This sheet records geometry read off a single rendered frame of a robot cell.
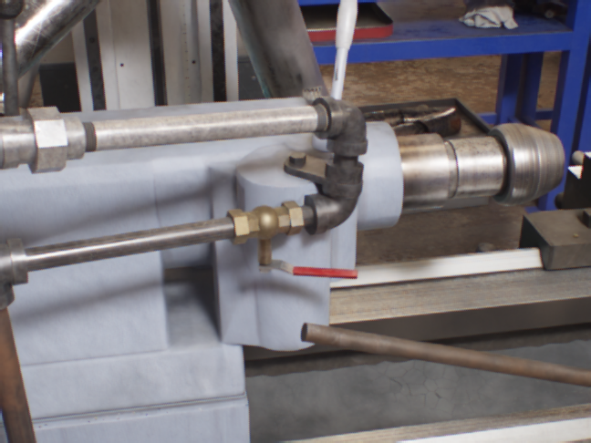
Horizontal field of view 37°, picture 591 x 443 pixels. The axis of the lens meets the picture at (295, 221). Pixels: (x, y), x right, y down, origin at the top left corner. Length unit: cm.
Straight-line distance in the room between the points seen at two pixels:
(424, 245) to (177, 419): 219
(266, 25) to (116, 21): 54
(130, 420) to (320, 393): 40
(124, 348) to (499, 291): 57
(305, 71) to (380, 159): 70
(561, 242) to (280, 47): 57
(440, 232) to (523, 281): 181
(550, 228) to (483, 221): 185
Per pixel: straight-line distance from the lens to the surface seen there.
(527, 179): 95
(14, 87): 100
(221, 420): 87
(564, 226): 133
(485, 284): 125
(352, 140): 74
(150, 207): 83
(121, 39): 197
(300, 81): 156
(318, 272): 76
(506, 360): 85
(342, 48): 85
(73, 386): 87
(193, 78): 200
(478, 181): 94
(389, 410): 119
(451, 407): 121
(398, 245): 297
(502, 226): 315
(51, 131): 62
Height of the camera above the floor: 150
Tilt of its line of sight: 29 degrees down
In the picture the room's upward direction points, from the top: straight up
